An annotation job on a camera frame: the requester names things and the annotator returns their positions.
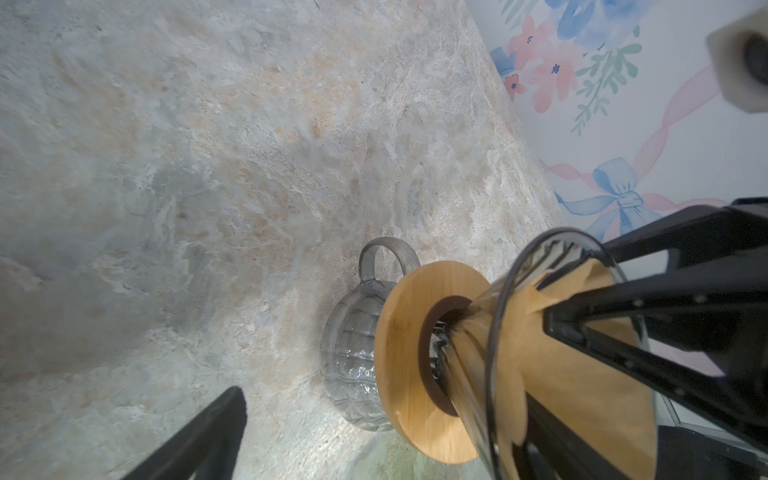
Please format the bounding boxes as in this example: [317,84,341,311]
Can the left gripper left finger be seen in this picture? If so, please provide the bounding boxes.
[125,386,247,480]

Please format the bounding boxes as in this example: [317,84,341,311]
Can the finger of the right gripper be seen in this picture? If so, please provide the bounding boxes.
[536,202,768,292]
[543,280,767,450]

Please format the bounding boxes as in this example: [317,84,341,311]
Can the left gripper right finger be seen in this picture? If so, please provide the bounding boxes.
[521,394,627,479]

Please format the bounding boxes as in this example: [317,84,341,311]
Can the grey glass dripper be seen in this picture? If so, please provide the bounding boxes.
[432,229,646,479]

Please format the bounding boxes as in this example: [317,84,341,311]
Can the grey glass carafe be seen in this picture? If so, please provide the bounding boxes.
[320,237,420,432]

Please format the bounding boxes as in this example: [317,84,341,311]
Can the wooden ring dripper base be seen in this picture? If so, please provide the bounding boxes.
[374,260,490,465]

